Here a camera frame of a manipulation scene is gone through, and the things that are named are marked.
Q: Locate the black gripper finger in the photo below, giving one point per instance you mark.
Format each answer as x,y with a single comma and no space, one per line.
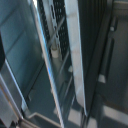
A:
1,53

